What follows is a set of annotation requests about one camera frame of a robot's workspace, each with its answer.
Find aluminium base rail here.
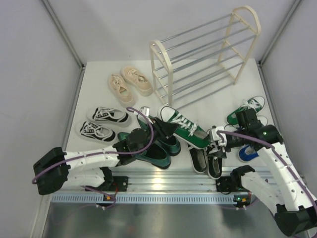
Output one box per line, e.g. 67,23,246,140
56,166,305,193

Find black white sneaker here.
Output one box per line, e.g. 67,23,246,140
75,121,117,144
86,107,131,127

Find green canvas sneaker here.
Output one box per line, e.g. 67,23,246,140
226,96,265,125
157,105,210,149

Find cream shoe rack metal bars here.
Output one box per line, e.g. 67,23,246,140
149,5,262,109

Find blue canvas sneaker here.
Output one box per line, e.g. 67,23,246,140
238,145,259,163
232,115,269,131

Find beige sneaker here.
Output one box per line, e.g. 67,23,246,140
108,74,136,108
120,66,153,96

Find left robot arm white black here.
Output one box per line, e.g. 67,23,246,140
32,118,177,195

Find black canvas sneaker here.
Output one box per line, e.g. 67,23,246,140
188,144,207,174
206,148,222,180

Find beige sneaker right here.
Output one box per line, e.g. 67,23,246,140
120,66,153,96

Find black white sneaker upper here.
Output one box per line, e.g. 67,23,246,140
86,107,131,127

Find blue canvas sneaker lower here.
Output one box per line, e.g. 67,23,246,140
238,145,259,163

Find black canvas sneaker right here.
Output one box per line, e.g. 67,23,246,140
206,148,222,180

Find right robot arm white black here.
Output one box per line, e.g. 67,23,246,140
208,109,317,237

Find perforated cable duct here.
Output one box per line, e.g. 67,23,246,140
51,193,250,205

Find green loafer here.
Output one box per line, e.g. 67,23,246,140
120,142,171,169
136,116,181,156

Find blue canvas sneaker upper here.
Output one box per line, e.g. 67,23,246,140
232,115,269,131

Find beige sneaker left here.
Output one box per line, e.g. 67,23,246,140
108,74,136,108

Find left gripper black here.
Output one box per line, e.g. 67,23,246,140
137,117,179,156

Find black canvas sneaker left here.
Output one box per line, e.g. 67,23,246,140
188,144,207,174

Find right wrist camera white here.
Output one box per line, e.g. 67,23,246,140
209,126,227,147

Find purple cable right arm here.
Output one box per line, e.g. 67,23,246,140
216,130,317,206

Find black white sneaker lower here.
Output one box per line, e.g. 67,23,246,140
75,121,117,144

